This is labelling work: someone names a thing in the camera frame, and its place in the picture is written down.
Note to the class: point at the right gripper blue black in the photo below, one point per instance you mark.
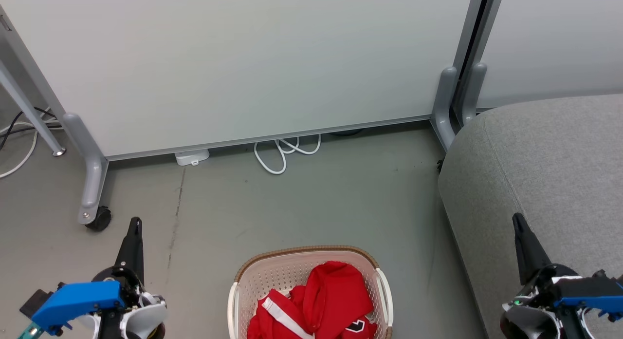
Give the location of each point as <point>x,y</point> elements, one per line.
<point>579,290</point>

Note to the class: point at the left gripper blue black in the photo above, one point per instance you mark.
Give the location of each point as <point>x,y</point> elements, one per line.
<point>78,300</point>

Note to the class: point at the red jersey garment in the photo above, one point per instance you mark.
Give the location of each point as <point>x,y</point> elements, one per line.
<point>336,295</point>

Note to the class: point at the grey fabric sofa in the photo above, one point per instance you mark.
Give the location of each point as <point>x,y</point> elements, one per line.
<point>550,183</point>

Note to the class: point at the black caster wheel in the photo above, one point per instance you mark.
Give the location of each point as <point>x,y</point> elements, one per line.
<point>100,218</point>

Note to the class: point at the white power adapter box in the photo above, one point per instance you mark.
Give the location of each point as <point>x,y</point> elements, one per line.
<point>192,157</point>

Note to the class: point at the cream perforated laundry basket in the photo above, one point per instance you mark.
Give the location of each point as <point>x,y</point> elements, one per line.
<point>265,280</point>

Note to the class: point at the short grey partition foot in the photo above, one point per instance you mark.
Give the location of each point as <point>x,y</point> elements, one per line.
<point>473,93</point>
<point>444,105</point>

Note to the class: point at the slanted grey table leg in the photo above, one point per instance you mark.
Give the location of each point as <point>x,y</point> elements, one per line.
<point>24,103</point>

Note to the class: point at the narrow white partition panel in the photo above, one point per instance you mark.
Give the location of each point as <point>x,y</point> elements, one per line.
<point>555,42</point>

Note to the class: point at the wide white partition panel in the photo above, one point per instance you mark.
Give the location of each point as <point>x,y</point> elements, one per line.
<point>243,61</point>

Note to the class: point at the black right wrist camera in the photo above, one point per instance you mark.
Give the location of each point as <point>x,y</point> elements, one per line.
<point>606,275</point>

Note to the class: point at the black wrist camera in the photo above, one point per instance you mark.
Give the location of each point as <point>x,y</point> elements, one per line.
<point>35,302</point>
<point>606,275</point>

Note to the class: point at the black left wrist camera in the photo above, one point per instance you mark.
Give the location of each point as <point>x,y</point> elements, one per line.
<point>35,302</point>

